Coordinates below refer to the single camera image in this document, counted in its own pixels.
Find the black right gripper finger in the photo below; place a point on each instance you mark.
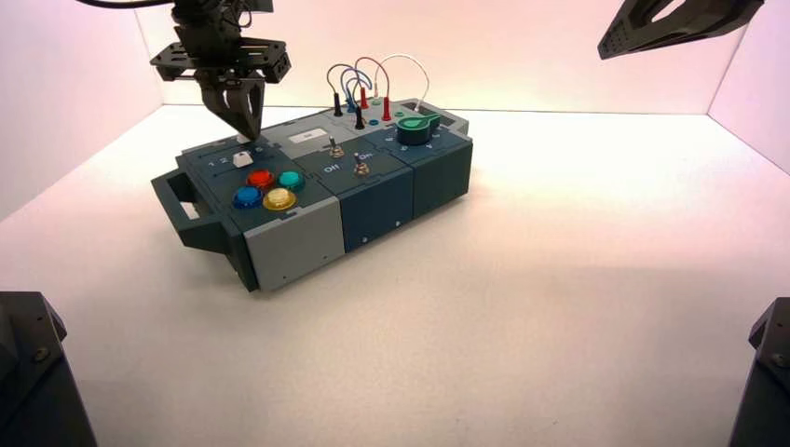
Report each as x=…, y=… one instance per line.
x=710, y=15

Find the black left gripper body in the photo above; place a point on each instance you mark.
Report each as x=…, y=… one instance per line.
x=216, y=58

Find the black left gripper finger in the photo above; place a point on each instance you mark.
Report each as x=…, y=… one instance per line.
x=216, y=98
x=253, y=105

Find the large white slider knob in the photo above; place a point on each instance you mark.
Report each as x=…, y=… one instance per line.
x=242, y=160

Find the red round push button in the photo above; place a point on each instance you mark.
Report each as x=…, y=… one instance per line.
x=261, y=179

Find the teal round push button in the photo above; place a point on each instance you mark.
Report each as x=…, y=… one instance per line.
x=291, y=181

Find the blue round push button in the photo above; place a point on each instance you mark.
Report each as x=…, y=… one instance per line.
x=248, y=197

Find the yellow round push button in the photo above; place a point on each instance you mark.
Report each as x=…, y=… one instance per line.
x=279, y=199

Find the teal and grey control box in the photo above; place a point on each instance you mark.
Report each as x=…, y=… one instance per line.
x=370, y=197

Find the green rotary knob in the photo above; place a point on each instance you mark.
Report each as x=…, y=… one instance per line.
x=416, y=131

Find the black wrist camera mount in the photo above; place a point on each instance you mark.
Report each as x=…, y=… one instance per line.
x=259, y=5

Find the metal toggle switch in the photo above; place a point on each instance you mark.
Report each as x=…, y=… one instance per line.
x=334, y=148
x=362, y=167

